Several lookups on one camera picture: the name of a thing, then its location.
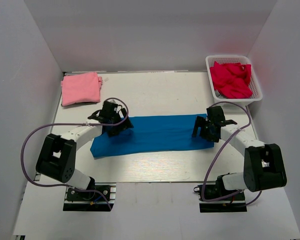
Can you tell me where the blue polo shirt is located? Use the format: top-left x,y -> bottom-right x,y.
90,114 -> 214,159

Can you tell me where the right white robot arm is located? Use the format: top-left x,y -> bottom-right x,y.
192,116 -> 287,196

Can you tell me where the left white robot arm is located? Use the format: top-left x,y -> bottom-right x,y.
35,106 -> 133,192

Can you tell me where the folded pink t shirt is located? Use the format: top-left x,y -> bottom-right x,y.
60,72 -> 103,107

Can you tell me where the crumpled red t shirt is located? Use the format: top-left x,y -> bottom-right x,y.
209,61 -> 253,99

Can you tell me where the white plastic basket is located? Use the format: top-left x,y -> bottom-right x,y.
205,55 -> 263,106

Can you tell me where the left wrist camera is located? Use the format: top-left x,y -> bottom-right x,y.
99,100 -> 119,119

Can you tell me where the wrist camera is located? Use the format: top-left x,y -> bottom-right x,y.
206,106 -> 226,124
99,100 -> 119,119

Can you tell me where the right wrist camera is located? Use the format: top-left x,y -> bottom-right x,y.
206,106 -> 226,124

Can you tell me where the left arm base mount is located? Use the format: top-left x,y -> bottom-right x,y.
63,183 -> 117,212

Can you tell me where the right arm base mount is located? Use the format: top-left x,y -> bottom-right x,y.
193,184 -> 247,214

